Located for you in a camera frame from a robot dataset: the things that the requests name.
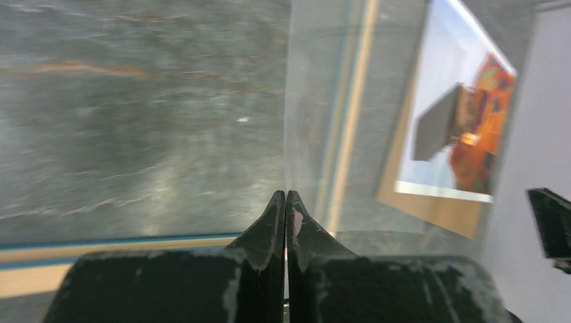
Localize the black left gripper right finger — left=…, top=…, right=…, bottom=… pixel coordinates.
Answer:
left=286, top=190, right=513, bottom=322

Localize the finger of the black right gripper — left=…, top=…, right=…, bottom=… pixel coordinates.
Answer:
left=526, top=188, right=570, bottom=273

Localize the hot air balloon photo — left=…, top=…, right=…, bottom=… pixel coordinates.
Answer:
left=395, top=1, right=517, bottom=203

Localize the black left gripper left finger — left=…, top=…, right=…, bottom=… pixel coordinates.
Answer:
left=44, top=191, right=286, bottom=322

